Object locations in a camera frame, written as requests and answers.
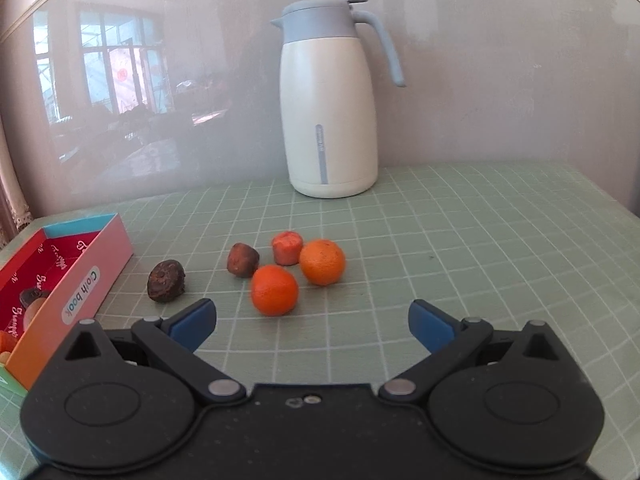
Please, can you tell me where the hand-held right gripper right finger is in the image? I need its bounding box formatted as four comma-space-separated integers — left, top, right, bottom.
378, 299, 562, 403

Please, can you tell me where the brownish carrot piece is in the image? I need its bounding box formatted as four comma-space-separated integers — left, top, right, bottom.
227, 242, 261, 279

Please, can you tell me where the green checked tablecloth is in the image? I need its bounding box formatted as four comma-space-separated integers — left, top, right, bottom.
0, 160, 640, 480

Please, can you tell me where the tangerine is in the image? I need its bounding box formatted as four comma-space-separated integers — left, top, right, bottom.
250, 265, 300, 317
299, 239, 347, 287

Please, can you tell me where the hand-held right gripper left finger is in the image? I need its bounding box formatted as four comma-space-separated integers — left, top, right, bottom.
62, 298, 247, 403

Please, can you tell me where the colourful cardboard box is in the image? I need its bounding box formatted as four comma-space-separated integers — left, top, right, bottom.
0, 212, 134, 391

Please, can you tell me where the beige lace curtain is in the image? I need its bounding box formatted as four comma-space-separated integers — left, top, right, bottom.
0, 120, 32, 248

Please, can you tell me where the white and blue thermos jug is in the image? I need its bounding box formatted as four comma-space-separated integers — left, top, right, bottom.
270, 0, 407, 199

